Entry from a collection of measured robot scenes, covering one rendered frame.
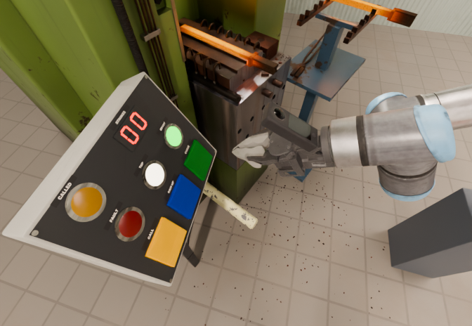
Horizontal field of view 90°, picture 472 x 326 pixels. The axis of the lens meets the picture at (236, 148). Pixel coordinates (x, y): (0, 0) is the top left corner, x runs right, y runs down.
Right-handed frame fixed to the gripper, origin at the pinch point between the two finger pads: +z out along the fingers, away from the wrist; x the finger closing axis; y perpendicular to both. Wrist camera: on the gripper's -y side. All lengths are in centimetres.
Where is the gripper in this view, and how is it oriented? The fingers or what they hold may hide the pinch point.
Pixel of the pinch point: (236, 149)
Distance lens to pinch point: 52.9
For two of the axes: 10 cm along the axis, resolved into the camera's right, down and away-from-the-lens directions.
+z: -8.5, 1.1, 5.1
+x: 2.4, -7.9, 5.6
